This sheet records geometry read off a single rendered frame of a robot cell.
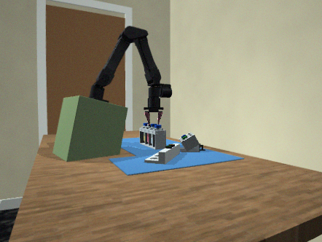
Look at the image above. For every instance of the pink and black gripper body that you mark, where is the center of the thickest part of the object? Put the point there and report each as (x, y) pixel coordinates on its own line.
(153, 105)

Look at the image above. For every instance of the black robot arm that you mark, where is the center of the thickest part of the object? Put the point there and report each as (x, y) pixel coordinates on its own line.
(152, 73)

